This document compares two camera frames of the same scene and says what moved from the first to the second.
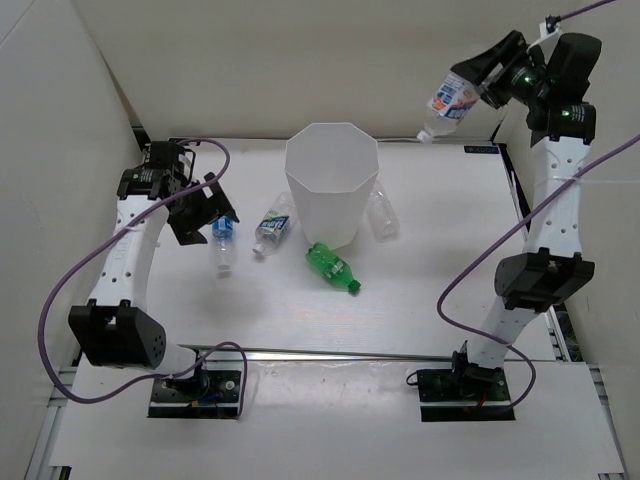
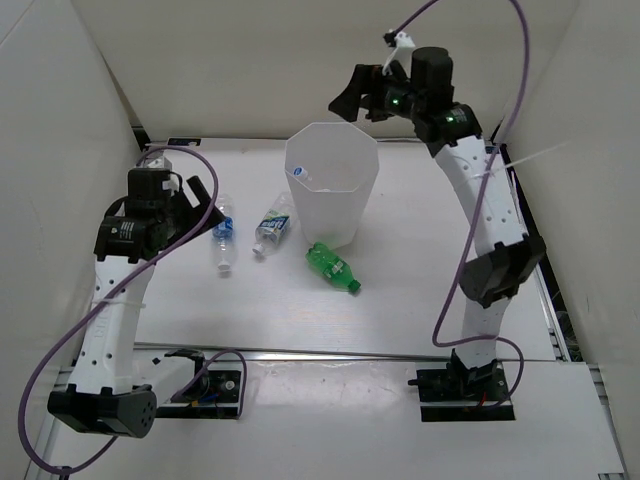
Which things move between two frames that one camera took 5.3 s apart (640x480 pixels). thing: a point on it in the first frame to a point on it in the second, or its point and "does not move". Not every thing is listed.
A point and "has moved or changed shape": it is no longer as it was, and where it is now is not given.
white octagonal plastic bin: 332,168 does not move
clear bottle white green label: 274,224 does not move
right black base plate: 470,383 does not move
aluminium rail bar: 322,352 does not move
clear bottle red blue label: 450,103 has moved or changed shape
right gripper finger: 508,48 to 363,81
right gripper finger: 498,95 to 376,103
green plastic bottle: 331,265 does not move
